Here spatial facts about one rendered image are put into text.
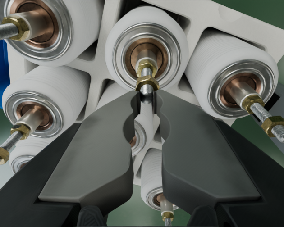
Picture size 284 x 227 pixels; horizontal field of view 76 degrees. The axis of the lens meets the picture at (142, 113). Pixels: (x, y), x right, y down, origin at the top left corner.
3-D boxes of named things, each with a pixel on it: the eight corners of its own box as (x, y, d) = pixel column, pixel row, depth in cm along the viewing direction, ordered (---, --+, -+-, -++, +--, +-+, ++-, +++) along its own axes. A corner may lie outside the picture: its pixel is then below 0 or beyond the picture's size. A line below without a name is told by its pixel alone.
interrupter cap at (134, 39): (194, 60, 20) (195, 62, 20) (144, 101, 23) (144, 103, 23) (148, 3, 18) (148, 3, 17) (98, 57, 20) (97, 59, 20)
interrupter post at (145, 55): (161, 59, 20) (163, 69, 18) (145, 73, 21) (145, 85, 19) (147, 43, 19) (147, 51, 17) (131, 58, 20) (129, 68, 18)
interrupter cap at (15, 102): (34, 142, 28) (32, 145, 27) (-6, 102, 24) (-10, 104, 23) (75, 125, 26) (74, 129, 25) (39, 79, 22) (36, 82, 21)
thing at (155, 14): (181, 33, 35) (208, 61, 20) (145, 66, 39) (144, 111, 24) (148, -10, 32) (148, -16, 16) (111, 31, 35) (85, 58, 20)
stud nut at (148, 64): (152, 80, 18) (152, 84, 17) (135, 76, 18) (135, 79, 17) (158, 61, 17) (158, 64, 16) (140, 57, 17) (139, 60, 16)
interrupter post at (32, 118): (36, 123, 26) (22, 139, 23) (23, 110, 25) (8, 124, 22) (49, 118, 25) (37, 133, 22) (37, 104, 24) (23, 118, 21)
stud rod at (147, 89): (149, 70, 19) (152, 106, 13) (140, 67, 19) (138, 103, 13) (152, 61, 19) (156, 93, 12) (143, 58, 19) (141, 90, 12)
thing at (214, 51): (235, 52, 37) (295, 92, 22) (195, 82, 41) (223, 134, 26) (209, 13, 33) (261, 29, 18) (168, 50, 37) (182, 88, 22)
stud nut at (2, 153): (9, 161, 19) (4, 167, 19) (-8, 156, 19) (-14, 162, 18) (10, 149, 18) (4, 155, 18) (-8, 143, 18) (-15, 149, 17)
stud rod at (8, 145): (33, 126, 24) (-9, 174, 17) (25, 124, 23) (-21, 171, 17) (34, 120, 23) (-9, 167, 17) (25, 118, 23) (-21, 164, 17)
